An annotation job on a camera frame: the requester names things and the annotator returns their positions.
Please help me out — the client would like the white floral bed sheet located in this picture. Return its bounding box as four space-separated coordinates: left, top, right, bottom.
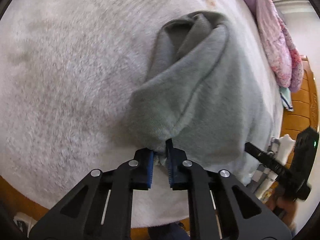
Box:
0 0 284 229

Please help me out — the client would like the purple floral quilt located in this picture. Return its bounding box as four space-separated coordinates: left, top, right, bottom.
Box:
244 0 304 92

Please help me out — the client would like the person's right hand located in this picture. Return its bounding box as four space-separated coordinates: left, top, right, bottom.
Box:
265 194 298 230

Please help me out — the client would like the striped teal pillow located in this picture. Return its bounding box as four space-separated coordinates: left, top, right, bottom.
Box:
279 87 293 112

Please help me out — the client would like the wooden headboard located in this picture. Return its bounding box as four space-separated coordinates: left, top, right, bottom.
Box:
280 55 320 170

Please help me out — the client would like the grey zip hoodie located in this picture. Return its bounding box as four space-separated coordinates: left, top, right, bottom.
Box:
127 11 273 185

